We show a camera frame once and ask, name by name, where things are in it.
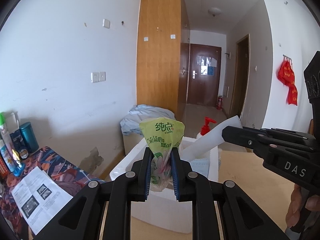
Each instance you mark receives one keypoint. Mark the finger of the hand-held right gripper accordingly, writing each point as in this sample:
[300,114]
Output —
[240,136]

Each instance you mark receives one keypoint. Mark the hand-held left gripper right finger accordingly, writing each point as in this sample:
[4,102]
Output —
[175,177]

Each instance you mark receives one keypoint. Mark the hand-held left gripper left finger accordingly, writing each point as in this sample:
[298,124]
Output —
[148,175]

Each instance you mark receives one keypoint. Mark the blue face mask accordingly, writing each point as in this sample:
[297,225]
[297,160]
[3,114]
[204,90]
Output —
[200,166]

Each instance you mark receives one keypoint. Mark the white paper sheet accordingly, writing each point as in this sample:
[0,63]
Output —
[212,137]

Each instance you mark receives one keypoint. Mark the white foam box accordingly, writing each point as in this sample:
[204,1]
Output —
[160,210]

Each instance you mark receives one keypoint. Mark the green tissue packet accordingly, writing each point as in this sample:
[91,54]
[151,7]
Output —
[160,140]

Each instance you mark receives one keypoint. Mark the person's right hand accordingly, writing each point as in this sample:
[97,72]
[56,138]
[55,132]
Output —
[293,205]

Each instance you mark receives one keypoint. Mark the red pump bottle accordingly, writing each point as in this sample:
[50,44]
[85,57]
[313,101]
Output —
[205,129]

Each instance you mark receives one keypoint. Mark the red fire extinguisher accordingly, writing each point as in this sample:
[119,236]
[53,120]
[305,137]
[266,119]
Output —
[219,103]

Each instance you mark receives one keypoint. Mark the brown entrance door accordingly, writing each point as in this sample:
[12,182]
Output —
[202,90]

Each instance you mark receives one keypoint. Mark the light blue cloth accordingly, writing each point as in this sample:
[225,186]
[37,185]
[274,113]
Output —
[147,112]

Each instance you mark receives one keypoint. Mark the red plastic bag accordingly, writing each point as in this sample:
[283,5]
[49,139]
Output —
[292,95]
[286,73]

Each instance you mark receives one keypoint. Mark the blue paper notice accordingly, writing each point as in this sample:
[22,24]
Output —
[210,70]

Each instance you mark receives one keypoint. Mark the white paper notice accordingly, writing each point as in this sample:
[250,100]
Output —
[206,60]

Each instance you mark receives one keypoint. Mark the colourful printed desk mat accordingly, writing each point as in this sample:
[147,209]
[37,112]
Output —
[57,165]

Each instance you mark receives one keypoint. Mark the printed paper leaflet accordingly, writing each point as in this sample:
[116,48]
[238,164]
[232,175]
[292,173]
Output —
[37,200]

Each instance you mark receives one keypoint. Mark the wooden wardrobe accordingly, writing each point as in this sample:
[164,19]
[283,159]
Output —
[157,55]

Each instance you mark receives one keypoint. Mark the teal bottle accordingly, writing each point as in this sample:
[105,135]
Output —
[28,137]

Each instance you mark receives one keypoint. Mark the round ceiling lamp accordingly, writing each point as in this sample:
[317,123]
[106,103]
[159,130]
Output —
[214,11]

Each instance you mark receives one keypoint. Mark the small blue yellow figurine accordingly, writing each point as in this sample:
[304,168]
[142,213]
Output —
[17,162]

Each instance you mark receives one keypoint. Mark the white bottle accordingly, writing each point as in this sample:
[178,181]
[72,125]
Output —
[12,121]

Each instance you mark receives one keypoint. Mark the green capped spray can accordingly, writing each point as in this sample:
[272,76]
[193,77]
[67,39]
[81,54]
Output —
[3,127]

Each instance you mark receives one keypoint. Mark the brown side door frame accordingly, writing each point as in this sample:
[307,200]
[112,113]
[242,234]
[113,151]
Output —
[241,80]

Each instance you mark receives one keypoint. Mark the metal wall hook rack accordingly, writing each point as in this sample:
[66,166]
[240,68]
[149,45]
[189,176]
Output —
[287,57]

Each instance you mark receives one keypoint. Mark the white double wall socket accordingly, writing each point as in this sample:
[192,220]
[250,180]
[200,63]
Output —
[98,77]

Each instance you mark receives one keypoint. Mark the white wall switch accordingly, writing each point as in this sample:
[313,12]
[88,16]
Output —
[106,23]

